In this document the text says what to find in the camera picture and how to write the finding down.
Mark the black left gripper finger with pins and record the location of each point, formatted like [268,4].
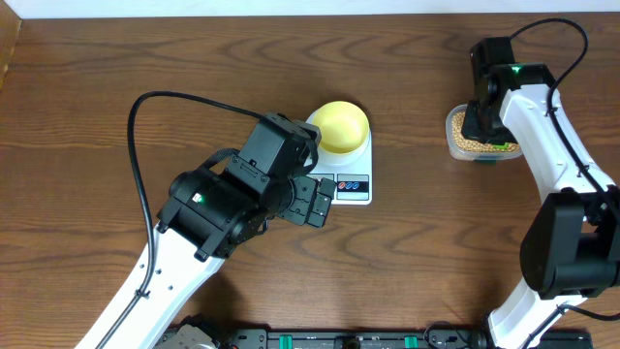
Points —
[320,206]
[301,209]

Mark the clear container of soybeans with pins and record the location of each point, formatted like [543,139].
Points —
[469,148]

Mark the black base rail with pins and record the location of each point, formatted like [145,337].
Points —
[198,332]

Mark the yellow plastic bowl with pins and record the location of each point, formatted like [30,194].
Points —
[344,127]

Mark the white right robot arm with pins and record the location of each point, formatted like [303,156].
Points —
[571,250]

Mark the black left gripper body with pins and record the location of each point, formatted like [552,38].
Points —
[265,186]

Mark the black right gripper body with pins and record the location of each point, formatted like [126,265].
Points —
[479,124]

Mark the green plastic measuring scoop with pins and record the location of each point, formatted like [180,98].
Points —
[491,153]

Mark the white digital kitchen scale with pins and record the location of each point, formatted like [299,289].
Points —
[352,173]

